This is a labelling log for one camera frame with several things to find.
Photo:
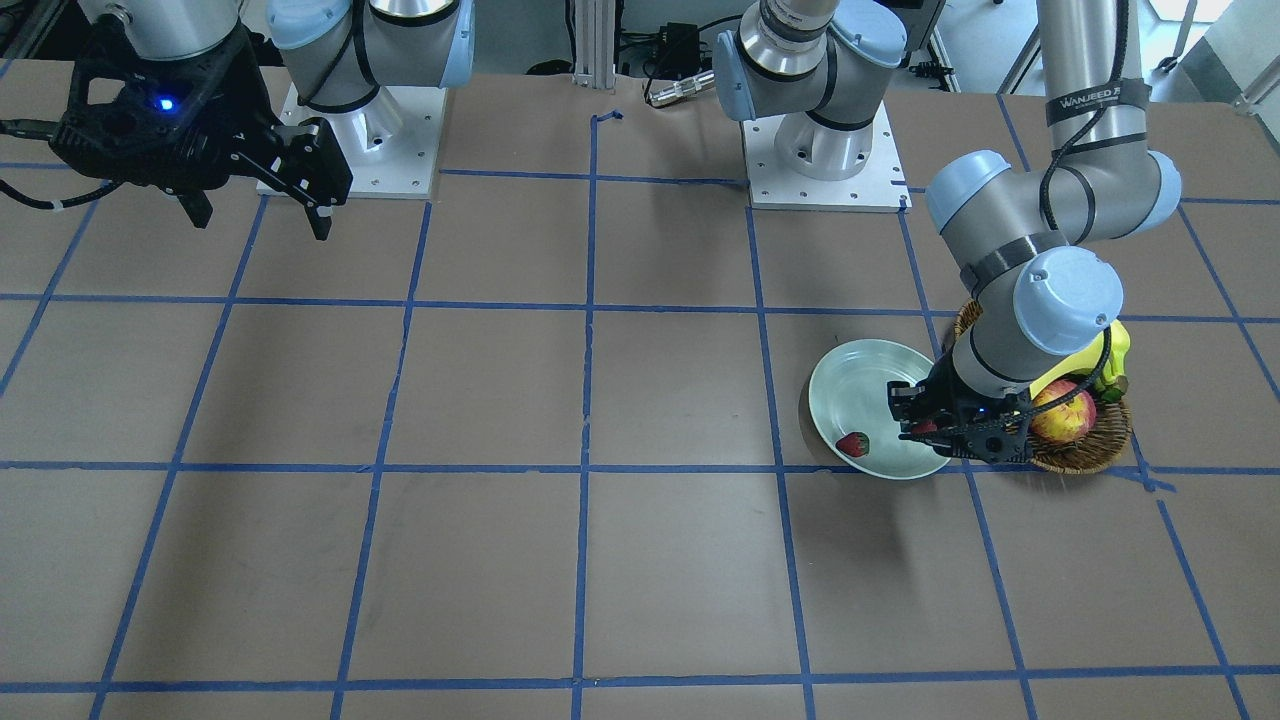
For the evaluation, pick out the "red yellow apple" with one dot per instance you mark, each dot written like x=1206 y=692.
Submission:
x=1066 y=422

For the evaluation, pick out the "woven wicker basket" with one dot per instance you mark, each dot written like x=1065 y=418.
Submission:
x=1112 y=424

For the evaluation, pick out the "aluminium frame post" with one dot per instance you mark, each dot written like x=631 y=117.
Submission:
x=595 y=43

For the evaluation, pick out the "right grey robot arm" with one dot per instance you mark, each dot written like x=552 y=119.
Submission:
x=339 y=53

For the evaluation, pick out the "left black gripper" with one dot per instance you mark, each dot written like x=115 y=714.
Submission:
x=941 y=386

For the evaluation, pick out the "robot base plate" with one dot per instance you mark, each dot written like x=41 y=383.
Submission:
x=795 y=164
x=392 y=144

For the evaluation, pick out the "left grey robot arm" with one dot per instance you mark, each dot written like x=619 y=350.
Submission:
x=1019 y=239

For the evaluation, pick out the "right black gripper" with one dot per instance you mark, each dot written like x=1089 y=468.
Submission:
x=243 y=112

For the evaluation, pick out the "pale green plate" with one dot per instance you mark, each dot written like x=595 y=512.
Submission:
x=848 y=392

